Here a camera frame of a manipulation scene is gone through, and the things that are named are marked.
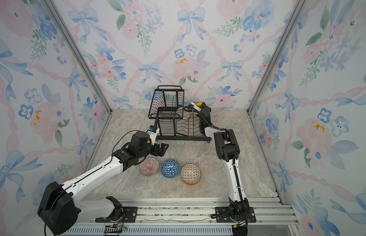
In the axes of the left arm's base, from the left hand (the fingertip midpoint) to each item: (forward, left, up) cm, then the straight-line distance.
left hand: (162, 141), depth 81 cm
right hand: (+36, -27, -1) cm, 45 cm away
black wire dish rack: (+12, -6, +2) cm, 13 cm away
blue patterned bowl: (-8, -4, -16) cm, 19 cm away
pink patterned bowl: (-7, +9, -17) cm, 21 cm away
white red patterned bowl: (+15, -11, +7) cm, 20 cm away
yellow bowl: (+32, -23, -2) cm, 39 cm away
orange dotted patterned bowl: (-12, -16, -16) cm, 26 cm away
